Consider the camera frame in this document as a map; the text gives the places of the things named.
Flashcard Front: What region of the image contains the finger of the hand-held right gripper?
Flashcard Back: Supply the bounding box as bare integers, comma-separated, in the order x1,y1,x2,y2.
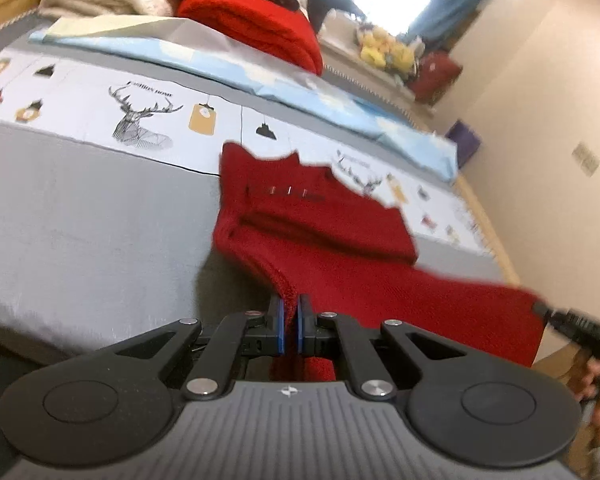
532,300,600,345

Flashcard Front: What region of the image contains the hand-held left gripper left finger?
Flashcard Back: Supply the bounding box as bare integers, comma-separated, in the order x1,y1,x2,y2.
111,295,287,403

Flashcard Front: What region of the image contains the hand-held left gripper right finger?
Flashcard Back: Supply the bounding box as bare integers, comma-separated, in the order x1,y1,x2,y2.
296,294,470,403

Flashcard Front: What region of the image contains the dark red knit sweater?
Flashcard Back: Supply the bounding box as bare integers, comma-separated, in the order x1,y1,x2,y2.
212,141,548,383

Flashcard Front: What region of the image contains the purple bag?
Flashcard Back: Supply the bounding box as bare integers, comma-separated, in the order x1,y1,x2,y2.
445,119,482,168

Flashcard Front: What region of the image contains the light blue cloth sheet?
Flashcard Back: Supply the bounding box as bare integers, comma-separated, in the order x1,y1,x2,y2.
30,14,458,183

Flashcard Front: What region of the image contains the red cushion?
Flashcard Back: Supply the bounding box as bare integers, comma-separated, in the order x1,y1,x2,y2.
411,50,463,106

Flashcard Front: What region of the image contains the folded red blanket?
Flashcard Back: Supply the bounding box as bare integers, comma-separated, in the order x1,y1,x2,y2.
176,0,325,75

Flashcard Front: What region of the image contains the blue curtain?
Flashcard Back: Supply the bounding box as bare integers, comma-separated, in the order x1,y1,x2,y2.
405,0,521,51

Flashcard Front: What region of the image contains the wall socket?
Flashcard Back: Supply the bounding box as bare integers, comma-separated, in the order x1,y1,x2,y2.
571,142,600,177

